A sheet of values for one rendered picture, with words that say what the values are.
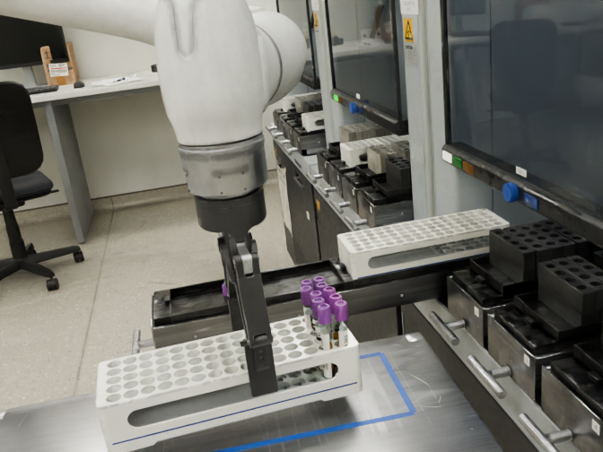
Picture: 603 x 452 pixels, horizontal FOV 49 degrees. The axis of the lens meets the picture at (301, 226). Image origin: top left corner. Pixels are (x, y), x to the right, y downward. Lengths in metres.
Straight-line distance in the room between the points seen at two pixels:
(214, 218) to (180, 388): 0.19
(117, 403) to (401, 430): 0.31
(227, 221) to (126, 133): 3.97
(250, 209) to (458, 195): 0.69
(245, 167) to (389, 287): 0.55
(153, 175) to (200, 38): 4.08
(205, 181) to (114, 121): 3.97
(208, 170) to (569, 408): 0.53
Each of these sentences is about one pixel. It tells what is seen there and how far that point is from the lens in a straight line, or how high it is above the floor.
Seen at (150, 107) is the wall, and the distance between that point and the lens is 4.62.
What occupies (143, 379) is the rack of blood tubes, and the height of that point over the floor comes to 0.91.
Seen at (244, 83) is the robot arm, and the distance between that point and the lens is 0.66.
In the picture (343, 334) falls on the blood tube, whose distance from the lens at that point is 0.76.
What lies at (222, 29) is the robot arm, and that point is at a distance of 0.65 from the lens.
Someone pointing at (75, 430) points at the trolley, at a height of 0.82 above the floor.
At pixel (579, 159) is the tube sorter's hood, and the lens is 0.90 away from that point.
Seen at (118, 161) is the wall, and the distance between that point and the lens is 4.69.
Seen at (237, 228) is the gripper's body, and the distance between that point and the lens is 0.69.
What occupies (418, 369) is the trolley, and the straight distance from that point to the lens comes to 0.89.
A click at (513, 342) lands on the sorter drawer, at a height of 0.80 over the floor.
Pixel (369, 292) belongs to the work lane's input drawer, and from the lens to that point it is 1.15.
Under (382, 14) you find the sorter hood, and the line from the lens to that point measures 1.55.
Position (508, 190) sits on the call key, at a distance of 1.03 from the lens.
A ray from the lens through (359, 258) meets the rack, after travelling 1.14.
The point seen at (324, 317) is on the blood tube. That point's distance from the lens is 0.75.
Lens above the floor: 1.30
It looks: 20 degrees down
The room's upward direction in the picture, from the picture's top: 7 degrees counter-clockwise
